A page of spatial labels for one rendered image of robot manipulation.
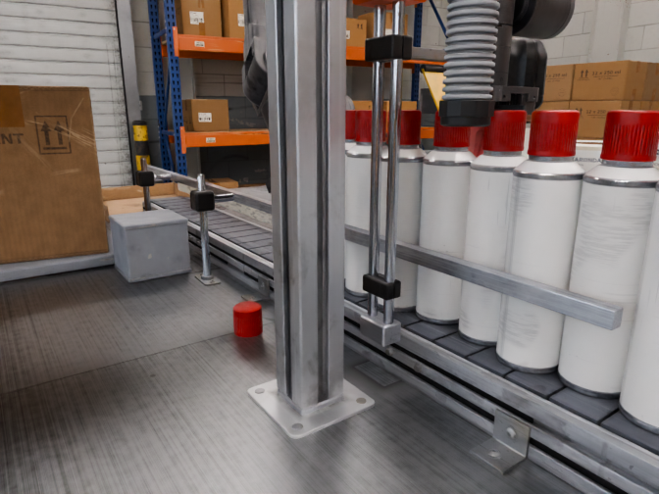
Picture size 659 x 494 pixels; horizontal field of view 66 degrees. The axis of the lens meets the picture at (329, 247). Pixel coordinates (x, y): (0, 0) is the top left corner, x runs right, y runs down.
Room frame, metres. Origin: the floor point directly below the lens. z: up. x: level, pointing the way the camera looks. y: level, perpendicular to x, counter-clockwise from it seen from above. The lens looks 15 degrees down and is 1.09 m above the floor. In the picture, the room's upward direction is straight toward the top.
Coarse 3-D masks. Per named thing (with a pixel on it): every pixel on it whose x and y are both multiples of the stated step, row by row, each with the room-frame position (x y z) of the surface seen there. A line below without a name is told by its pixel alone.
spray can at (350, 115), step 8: (352, 112) 0.59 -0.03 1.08; (352, 120) 0.59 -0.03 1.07; (352, 128) 0.59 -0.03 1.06; (352, 136) 0.59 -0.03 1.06; (352, 144) 0.59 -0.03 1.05; (344, 240) 0.58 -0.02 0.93; (344, 248) 0.58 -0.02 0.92; (344, 256) 0.58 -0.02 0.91; (344, 264) 0.58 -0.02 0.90; (344, 272) 0.58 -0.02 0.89; (344, 280) 0.58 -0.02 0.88
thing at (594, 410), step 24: (192, 216) 0.99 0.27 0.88; (216, 216) 0.99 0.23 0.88; (240, 240) 0.79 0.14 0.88; (264, 240) 0.79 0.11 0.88; (408, 312) 0.49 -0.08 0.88; (432, 336) 0.43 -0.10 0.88; (456, 336) 0.43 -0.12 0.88; (480, 360) 0.39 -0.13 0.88; (528, 384) 0.35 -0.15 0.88; (552, 384) 0.35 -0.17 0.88; (576, 408) 0.32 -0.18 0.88; (600, 408) 0.32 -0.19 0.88; (624, 432) 0.29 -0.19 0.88; (648, 432) 0.29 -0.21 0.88
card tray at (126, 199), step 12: (108, 192) 1.43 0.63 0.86; (120, 192) 1.44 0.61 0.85; (132, 192) 1.46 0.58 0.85; (156, 192) 1.50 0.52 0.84; (168, 192) 1.52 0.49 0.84; (180, 192) 1.49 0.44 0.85; (108, 204) 1.36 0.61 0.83; (120, 204) 1.36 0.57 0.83; (132, 204) 1.36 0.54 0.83; (108, 216) 1.15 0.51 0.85
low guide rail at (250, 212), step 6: (180, 186) 1.20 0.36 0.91; (186, 186) 1.17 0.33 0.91; (186, 192) 1.17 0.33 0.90; (222, 204) 1.00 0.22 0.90; (228, 204) 0.98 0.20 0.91; (234, 204) 0.95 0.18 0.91; (240, 204) 0.93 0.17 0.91; (234, 210) 0.95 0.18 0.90; (240, 210) 0.93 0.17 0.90; (246, 210) 0.91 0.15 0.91; (252, 210) 0.89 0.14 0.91; (258, 210) 0.87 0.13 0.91; (252, 216) 0.89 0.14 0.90; (258, 216) 0.87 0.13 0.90; (264, 216) 0.86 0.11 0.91; (270, 216) 0.84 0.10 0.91; (270, 222) 0.84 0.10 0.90
